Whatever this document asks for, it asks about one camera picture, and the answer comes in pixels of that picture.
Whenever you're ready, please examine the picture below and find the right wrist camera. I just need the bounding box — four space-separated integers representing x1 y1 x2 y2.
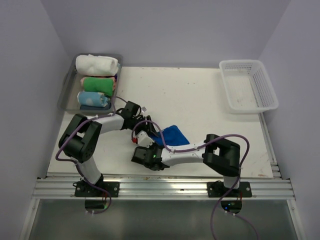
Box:
132 131 155 148

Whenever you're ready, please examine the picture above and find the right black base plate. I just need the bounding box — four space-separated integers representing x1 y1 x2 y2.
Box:
206 181 253 198

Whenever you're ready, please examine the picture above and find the white plastic basket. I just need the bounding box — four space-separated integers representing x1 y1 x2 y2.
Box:
219 59 279 114

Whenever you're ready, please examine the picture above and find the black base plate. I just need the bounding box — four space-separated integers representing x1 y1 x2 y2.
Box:
206 181 253 198
72 180 120 198

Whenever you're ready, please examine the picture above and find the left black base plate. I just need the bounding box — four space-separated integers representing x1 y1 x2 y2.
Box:
72 180 120 198

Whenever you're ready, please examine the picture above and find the grey plastic tray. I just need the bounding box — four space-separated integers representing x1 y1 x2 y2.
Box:
57 53 123 116

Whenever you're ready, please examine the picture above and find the pink rolled towel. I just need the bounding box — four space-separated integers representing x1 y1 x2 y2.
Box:
79 76 118 92

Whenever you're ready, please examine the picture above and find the white towel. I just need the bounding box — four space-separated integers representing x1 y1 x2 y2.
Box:
75 54 119 77

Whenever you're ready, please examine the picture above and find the green rolled towel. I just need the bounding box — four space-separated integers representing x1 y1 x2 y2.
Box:
82 76 112 96

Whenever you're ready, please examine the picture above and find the blue cloud pattern towel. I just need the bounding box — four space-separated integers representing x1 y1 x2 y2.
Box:
77 91 110 108

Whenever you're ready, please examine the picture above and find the aluminium mounting rail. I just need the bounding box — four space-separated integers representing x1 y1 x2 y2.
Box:
31 174 296 200

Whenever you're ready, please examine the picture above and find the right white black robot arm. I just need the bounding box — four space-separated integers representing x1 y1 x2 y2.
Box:
131 134 241 197

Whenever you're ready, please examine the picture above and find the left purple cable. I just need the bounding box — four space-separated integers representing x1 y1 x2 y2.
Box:
54 96 128 215

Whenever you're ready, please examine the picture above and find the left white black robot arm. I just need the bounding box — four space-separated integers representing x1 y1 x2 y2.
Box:
55 101 158 197

